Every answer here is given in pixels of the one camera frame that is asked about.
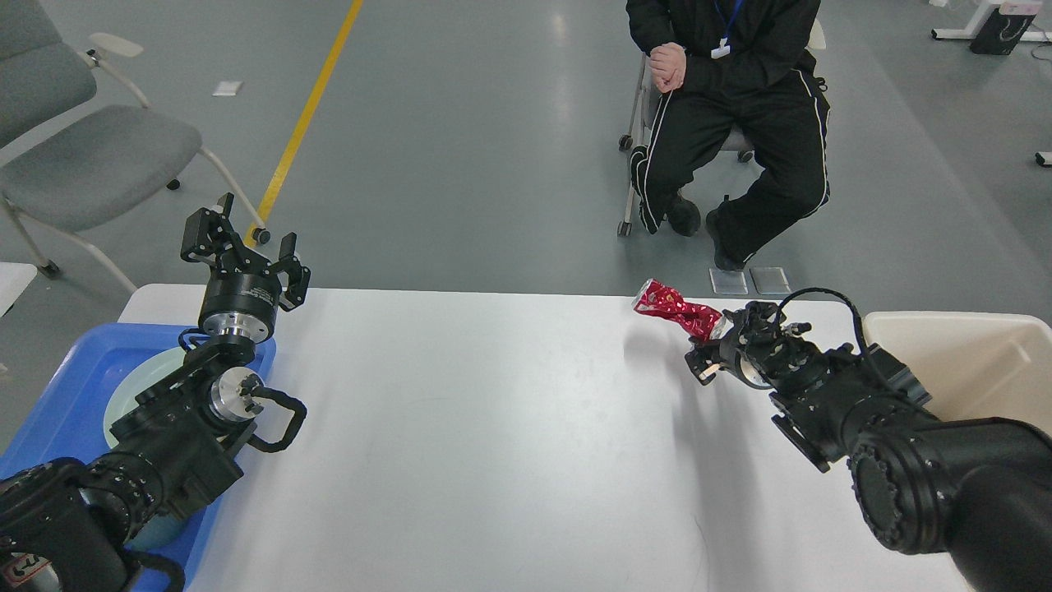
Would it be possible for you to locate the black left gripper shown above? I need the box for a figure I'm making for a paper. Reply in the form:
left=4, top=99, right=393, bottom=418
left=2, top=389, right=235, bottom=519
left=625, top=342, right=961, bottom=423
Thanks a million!
left=180, top=192, right=311, bottom=344

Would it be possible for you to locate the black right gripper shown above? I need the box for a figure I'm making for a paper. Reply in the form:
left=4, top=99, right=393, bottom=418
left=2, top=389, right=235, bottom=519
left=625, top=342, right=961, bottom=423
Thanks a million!
left=685, top=303, right=777, bottom=390

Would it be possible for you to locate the red snack wrapper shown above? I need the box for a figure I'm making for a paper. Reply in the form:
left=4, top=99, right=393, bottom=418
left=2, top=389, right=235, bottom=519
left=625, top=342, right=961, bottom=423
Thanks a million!
left=632, top=278, right=727, bottom=342

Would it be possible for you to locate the green plate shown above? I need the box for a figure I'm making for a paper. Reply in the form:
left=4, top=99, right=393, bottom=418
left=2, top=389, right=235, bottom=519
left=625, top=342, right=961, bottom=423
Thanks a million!
left=102, top=346, right=186, bottom=447

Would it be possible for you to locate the teal mug yellow inside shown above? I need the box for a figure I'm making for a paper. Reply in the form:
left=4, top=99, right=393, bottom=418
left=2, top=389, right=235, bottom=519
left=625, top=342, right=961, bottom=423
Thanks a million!
left=124, top=513, right=191, bottom=552

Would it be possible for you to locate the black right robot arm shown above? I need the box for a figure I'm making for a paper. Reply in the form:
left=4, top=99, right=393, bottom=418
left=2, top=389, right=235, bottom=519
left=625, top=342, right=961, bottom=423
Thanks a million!
left=685, top=301, right=1051, bottom=591

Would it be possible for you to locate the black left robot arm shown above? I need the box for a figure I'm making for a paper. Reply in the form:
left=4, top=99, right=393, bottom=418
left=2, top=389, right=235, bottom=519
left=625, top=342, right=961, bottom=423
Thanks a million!
left=1, top=193, right=311, bottom=591

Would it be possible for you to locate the clear floor plate left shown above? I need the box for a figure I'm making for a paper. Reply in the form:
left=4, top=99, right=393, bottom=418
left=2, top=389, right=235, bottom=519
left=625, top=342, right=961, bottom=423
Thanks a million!
left=709, top=267, right=750, bottom=295

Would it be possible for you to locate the clear floor plate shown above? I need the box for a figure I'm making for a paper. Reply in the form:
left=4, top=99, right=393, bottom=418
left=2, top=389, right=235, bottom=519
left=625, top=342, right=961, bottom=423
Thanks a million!
left=709, top=267, right=750, bottom=295
left=749, top=266, right=793, bottom=295

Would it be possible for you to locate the clear floor plate right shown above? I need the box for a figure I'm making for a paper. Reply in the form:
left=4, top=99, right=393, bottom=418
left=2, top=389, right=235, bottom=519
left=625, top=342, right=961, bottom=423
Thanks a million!
left=749, top=266, right=793, bottom=295

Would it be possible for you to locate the white paper scrap on floor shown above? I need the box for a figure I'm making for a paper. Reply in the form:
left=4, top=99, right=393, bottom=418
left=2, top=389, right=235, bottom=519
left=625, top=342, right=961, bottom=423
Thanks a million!
left=213, top=80, right=244, bottom=98

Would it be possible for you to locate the white chair under person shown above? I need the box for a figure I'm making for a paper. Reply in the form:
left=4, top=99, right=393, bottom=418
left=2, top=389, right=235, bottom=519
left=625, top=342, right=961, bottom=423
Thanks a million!
left=618, top=16, right=827, bottom=238

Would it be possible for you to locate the grey office chair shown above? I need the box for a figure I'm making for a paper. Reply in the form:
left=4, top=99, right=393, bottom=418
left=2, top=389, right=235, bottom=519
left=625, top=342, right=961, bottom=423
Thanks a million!
left=1, top=1, right=248, bottom=292

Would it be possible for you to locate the blue plastic tray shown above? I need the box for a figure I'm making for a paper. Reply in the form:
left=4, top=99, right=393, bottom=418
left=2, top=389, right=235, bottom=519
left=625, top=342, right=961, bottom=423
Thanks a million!
left=2, top=323, right=274, bottom=591

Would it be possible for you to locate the beige plastic bin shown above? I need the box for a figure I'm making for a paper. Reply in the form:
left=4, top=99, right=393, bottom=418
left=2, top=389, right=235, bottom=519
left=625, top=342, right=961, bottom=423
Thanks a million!
left=863, top=311, right=1051, bottom=434

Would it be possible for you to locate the seated person in black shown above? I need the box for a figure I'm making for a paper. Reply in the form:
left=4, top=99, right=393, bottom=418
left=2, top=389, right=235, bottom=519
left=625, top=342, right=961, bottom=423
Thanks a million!
left=626, top=1, right=829, bottom=272

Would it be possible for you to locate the black box on floor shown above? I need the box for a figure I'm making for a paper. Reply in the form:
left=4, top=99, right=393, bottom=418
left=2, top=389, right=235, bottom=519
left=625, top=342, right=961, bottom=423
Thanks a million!
left=969, top=3, right=1038, bottom=56

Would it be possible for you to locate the blue lanyard badge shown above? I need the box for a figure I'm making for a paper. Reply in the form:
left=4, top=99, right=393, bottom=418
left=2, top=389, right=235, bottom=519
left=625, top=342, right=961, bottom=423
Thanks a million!
left=710, top=0, right=744, bottom=60

